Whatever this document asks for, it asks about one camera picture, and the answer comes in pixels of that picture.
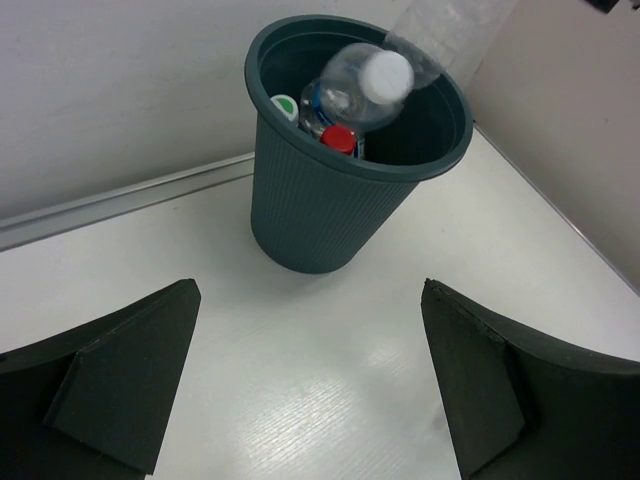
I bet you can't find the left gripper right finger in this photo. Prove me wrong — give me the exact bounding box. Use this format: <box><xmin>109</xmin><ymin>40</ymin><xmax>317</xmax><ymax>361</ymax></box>
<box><xmin>421</xmin><ymin>279</ymin><xmax>639</xmax><ymax>479</ymax></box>

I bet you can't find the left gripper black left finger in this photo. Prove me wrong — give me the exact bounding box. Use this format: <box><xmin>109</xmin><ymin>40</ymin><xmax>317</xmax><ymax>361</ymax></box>
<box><xmin>1</xmin><ymin>279</ymin><xmax>201</xmax><ymax>479</ymax></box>

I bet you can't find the red cap bottle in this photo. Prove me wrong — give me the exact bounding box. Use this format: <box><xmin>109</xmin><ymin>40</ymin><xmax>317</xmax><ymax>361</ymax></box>
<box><xmin>320</xmin><ymin>125</ymin><xmax>365</xmax><ymax>159</ymax></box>

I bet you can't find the green label bottle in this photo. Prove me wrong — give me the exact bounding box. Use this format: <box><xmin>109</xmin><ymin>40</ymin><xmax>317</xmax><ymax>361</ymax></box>
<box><xmin>271</xmin><ymin>94</ymin><xmax>299</xmax><ymax>125</ymax></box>

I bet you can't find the clear bottle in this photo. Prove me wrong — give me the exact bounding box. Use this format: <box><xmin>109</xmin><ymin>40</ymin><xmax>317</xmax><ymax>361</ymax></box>
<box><xmin>382</xmin><ymin>0</ymin><xmax>517</xmax><ymax>90</ymax></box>

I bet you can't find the tall water bottle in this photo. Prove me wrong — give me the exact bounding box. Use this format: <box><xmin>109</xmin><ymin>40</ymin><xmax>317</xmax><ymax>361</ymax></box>
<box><xmin>299</xmin><ymin>43</ymin><xmax>414</xmax><ymax>137</ymax></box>

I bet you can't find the dark teal plastic bin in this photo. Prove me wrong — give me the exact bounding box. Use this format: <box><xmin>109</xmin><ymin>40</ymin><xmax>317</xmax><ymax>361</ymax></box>
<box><xmin>244</xmin><ymin>15</ymin><xmax>473</xmax><ymax>274</ymax></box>

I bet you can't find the left aluminium rail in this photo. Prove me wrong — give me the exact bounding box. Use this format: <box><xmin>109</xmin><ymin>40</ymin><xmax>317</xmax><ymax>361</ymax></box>
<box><xmin>1</xmin><ymin>153</ymin><xmax>254</xmax><ymax>251</ymax></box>

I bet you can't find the aluminium rail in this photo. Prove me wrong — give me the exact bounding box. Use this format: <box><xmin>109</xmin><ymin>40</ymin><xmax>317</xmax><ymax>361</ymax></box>
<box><xmin>473</xmin><ymin>119</ymin><xmax>639</xmax><ymax>296</ymax></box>
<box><xmin>1</xmin><ymin>153</ymin><xmax>254</xmax><ymax>251</ymax></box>

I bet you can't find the right aluminium rail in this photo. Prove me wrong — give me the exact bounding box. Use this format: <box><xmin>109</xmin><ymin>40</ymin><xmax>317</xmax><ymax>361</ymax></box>
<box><xmin>473</xmin><ymin>119</ymin><xmax>639</xmax><ymax>296</ymax></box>

